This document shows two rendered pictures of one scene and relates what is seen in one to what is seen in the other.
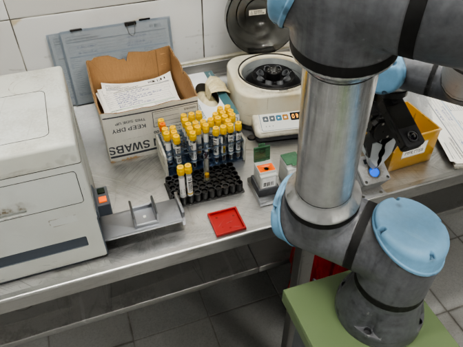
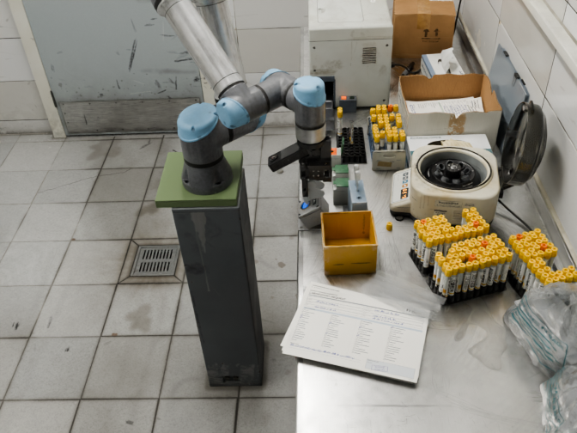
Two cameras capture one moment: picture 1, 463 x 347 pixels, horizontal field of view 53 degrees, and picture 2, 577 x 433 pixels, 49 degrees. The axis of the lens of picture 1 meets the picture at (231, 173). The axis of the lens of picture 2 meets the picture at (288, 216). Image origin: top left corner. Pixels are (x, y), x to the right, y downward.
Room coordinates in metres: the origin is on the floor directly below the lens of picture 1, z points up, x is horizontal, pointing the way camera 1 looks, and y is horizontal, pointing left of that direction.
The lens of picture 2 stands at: (1.27, -1.56, 2.01)
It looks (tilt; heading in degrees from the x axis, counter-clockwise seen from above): 40 degrees down; 113
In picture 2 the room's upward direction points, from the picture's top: 4 degrees counter-clockwise
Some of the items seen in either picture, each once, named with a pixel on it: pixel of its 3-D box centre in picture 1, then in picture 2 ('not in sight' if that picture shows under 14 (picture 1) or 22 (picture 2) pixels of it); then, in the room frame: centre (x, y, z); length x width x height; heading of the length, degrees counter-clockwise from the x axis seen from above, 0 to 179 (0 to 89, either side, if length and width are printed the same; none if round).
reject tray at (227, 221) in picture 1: (226, 221); not in sight; (0.69, 0.01, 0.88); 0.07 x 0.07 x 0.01; 20
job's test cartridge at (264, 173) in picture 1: (264, 177); (333, 160); (0.79, -0.08, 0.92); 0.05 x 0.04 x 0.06; 18
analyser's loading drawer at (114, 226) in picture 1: (134, 217); (323, 107); (0.66, 0.21, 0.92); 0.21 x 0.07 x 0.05; 110
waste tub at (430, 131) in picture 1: (397, 135); (348, 242); (0.94, -0.42, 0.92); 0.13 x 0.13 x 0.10; 22
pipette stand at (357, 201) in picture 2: not in sight; (356, 205); (0.92, -0.27, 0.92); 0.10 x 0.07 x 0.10; 112
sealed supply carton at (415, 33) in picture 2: not in sight; (422, 20); (0.85, 0.90, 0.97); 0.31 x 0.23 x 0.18; 103
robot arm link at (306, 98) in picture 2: not in sight; (308, 101); (0.81, -0.32, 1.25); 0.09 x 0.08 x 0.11; 150
